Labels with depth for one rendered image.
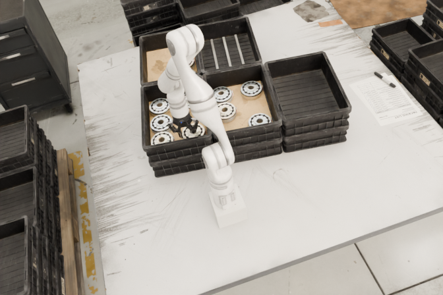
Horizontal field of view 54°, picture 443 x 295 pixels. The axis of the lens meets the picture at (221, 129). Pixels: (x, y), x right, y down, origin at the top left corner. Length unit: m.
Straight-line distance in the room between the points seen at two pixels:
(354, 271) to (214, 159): 1.26
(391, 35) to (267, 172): 1.77
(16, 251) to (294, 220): 1.33
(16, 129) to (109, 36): 1.62
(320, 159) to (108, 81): 1.28
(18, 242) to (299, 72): 1.60
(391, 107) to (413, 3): 2.09
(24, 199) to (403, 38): 2.67
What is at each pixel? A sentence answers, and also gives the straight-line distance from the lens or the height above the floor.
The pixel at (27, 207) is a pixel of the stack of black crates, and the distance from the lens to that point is 2.62.
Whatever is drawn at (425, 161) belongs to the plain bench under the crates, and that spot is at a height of 0.70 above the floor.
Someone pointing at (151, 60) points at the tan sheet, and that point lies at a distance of 2.39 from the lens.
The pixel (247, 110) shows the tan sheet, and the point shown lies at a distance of 2.01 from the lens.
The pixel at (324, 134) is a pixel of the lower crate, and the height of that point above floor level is 0.80.
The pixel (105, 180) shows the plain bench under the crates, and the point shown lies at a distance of 2.09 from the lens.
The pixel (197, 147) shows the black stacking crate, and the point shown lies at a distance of 1.86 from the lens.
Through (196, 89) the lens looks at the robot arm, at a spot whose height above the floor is 1.34.
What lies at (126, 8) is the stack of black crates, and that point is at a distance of 3.43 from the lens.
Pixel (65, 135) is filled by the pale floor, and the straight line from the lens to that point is 3.41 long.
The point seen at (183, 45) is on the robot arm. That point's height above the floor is 1.48.
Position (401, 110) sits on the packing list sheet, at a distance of 2.23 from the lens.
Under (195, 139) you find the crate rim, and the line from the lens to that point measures 1.80.
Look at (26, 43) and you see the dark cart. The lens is 3.14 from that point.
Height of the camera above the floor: 2.29
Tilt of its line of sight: 49 degrees down
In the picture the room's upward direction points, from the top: 11 degrees counter-clockwise
